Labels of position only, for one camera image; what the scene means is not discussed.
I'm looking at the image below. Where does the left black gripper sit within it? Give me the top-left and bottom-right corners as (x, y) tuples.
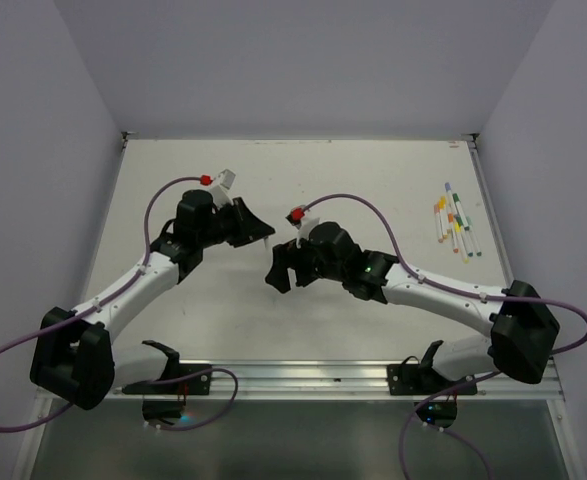
(197, 196), (274, 247)

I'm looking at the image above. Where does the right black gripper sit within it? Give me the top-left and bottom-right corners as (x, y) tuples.
(265, 234), (346, 291)

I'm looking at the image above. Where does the yellow cap marker front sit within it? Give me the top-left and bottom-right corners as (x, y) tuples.
(438, 196), (450, 240)

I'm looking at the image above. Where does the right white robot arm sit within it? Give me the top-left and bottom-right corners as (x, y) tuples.
(265, 222), (559, 393)

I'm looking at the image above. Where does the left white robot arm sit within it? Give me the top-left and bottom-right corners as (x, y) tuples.
(30, 190), (275, 410)

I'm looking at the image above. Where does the orange cap marker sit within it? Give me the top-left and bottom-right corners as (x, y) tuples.
(448, 213), (460, 253)

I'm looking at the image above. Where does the yellow cap marker rear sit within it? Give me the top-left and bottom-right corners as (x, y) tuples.
(445, 201), (460, 253)

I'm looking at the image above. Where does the green cap marker lower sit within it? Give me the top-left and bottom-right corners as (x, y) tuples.
(456, 215), (474, 258)

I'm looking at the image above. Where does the mint cap marker right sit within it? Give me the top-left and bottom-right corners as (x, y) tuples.
(466, 216), (483, 257)

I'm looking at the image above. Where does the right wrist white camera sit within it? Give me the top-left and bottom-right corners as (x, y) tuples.
(286, 206), (320, 248)

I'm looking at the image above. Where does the wrist white camera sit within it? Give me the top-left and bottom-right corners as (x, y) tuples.
(208, 169), (236, 209)
(286, 206), (320, 248)

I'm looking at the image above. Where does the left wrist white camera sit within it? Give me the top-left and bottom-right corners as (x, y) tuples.
(208, 169), (236, 209)

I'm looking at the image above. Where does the aluminium front rail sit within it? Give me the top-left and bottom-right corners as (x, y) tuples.
(107, 357), (567, 401)

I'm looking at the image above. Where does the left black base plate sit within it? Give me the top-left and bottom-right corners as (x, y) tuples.
(170, 363), (212, 397)

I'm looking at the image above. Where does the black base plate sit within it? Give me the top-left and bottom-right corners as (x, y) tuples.
(170, 363), (212, 397)
(386, 363), (477, 396)

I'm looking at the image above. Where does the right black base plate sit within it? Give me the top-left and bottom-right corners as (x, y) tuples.
(386, 363), (477, 396)

